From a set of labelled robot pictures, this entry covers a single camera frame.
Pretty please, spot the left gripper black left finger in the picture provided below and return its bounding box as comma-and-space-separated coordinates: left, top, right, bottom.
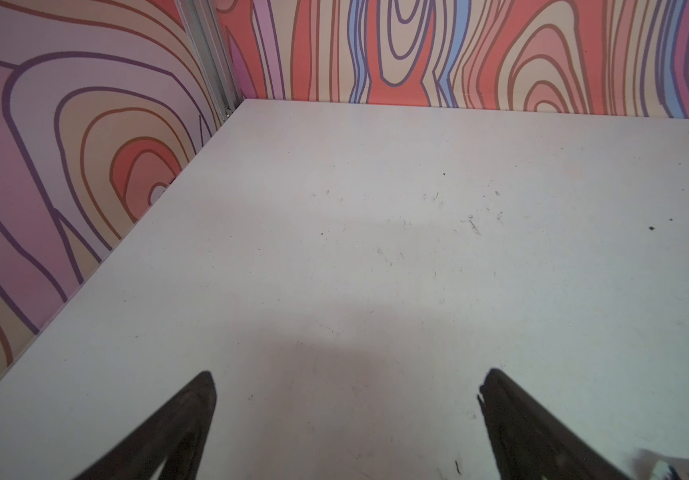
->
78, 371, 218, 479

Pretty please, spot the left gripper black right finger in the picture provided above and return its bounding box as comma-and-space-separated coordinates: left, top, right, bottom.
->
478, 368, 627, 480

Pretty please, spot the aluminium frame post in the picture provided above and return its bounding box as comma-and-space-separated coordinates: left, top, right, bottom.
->
176, 0, 244, 123

